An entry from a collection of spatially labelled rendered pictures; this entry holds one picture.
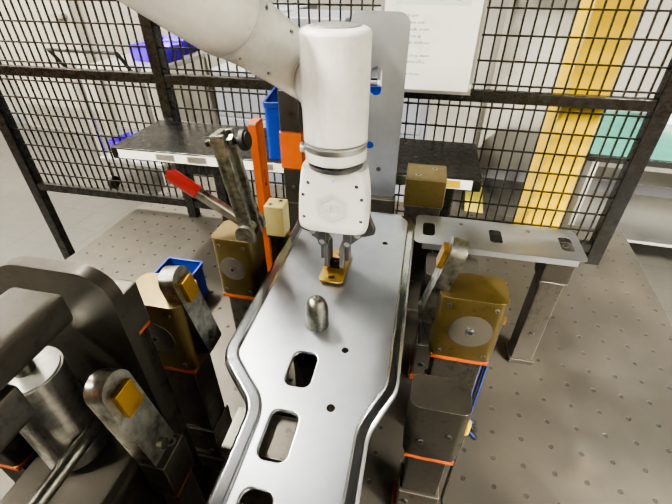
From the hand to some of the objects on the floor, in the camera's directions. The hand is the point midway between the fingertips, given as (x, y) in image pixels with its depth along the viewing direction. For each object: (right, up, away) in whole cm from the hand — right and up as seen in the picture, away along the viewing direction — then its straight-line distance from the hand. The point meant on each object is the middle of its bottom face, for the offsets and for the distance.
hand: (336, 251), depth 64 cm
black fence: (-18, -48, +110) cm, 121 cm away
